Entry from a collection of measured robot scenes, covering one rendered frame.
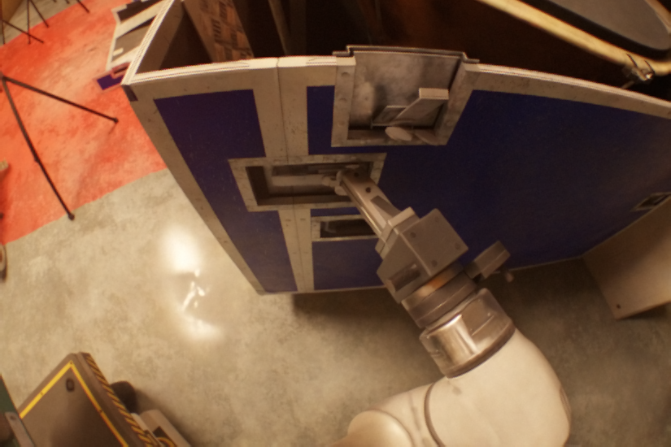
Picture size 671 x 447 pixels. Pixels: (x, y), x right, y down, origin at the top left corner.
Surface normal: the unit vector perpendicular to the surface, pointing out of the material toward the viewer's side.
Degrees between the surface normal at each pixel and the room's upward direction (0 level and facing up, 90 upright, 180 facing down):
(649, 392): 0
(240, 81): 90
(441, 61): 90
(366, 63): 90
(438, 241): 0
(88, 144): 0
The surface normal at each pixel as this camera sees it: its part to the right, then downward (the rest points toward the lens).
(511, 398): -0.36, -0.30
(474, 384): -0.75, -0.06
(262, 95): 0.08, 0.87
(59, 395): 0.05, -0.48
